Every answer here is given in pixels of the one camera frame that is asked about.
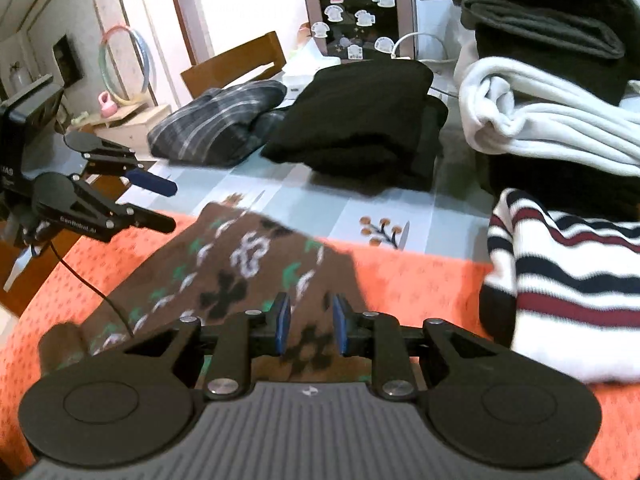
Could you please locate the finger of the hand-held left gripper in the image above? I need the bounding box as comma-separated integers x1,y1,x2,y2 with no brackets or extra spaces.
64,131,178,197
32,172,177,244

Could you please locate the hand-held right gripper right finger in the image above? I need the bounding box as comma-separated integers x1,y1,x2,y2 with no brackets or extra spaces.
332,293,502,402

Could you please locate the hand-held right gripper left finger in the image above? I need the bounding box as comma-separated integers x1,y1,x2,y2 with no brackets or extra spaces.
125,292,292,402

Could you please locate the brown patterned knit sweater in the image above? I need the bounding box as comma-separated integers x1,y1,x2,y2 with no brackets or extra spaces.
39,201,358,378

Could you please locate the low wooden cabinet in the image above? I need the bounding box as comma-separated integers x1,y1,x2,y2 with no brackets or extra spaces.
70,102,173,161

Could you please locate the orange patterned mat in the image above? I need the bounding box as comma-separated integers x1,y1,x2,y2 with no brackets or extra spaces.
0,212,640,478

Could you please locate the dark plaid garment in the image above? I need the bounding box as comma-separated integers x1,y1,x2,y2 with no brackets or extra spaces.
147,80,288,168

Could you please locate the light floral tablecloth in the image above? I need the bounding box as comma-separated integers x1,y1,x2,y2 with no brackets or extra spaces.
80,125,496,263

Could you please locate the pastel hula hoop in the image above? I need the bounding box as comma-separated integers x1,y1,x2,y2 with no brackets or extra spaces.
98,25,157,107

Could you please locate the wooden chair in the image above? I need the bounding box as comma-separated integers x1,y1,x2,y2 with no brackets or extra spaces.
180,31,287,100

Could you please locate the black folded garment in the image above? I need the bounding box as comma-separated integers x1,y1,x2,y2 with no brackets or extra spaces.
261,59,449,192

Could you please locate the striped knit sweater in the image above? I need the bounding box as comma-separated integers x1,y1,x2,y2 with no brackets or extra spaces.
480,188,640,385

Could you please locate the black garment under white garment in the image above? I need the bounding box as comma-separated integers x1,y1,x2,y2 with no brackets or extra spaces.
486,152,640,223

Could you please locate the pink sticker-covered appliance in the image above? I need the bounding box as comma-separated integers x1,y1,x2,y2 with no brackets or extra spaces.
299,0,419,63

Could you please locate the white folded garment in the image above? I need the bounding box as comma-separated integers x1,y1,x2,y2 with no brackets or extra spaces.
452,40,640,177

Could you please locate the dark olive folded garment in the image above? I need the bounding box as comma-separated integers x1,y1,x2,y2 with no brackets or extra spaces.
451,0,627,60

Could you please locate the dark wall frame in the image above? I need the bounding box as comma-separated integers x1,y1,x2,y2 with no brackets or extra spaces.
52,34,84,86

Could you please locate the thin black cable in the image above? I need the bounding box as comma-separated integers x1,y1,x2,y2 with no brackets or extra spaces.
46,240,137,338

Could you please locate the white cable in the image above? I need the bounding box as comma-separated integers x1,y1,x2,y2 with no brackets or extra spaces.
391,32,463,98

